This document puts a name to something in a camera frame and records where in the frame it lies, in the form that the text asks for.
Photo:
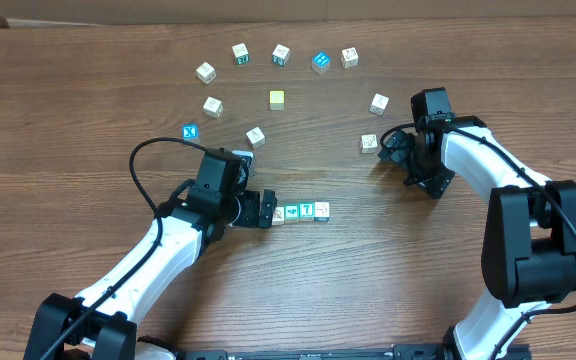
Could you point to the wooden block lower right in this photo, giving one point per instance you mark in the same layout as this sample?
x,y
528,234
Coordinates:
x,y
369,143

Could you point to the leaf drawing wooden block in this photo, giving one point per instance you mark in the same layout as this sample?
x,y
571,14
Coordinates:
x,y
278,217

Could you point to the wooden block blue side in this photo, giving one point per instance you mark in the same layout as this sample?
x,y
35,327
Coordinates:
x,y
321,211

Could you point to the wooden block drawing top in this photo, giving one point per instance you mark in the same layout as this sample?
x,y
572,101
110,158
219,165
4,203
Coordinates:
x,y
349,57

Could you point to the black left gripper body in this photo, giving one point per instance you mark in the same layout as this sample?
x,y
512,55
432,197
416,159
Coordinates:
x,y
248,207

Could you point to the plain wooden block far left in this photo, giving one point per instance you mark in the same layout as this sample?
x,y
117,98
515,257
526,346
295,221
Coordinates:
x,y
206,73

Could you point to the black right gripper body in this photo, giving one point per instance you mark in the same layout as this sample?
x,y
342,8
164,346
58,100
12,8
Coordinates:
x,y
423,167

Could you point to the blue top wooden block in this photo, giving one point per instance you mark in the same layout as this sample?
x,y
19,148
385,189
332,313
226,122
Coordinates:
x,y
321,63

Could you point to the wooden block teal letter side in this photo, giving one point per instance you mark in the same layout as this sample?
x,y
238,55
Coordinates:
x,y
280,55

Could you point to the wooden block red drawing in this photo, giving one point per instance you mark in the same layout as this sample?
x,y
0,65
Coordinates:
x,y
255,137

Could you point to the green 4 wooden block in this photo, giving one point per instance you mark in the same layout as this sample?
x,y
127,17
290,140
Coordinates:
x,y
291,213

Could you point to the green 7 wooden block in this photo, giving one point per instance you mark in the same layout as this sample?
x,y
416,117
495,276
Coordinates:
x,y
306,211

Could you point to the wooden block left middle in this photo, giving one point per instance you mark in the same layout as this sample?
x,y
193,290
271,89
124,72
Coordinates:
x,y
213,107

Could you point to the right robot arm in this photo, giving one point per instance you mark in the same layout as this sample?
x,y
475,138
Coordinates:
x,y
528,258

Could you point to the yellow top wooden block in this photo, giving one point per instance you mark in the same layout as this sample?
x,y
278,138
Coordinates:
x,y
276,100

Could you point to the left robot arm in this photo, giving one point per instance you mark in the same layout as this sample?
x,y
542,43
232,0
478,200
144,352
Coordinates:
x,y
105,315

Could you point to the wooden block far right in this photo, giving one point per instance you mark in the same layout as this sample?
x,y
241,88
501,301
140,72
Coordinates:
x,y
379,104

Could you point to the blue X wooden block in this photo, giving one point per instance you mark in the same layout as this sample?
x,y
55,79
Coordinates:
x,y
190,132

